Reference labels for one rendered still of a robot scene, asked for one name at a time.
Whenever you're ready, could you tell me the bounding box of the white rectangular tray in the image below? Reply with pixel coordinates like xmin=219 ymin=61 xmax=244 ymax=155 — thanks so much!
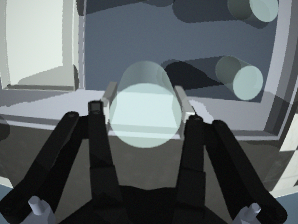
xmin=0 ymin=0 xmax=80 ymax=92

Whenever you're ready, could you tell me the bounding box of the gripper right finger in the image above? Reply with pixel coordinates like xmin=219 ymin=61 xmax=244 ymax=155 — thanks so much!
xmin=170 ymin=86 xmax=288 ymax=224

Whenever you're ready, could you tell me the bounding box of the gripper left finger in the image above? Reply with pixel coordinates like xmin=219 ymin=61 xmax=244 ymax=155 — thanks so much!
xmin=0 ymin=82 xmax=130 ymax=224

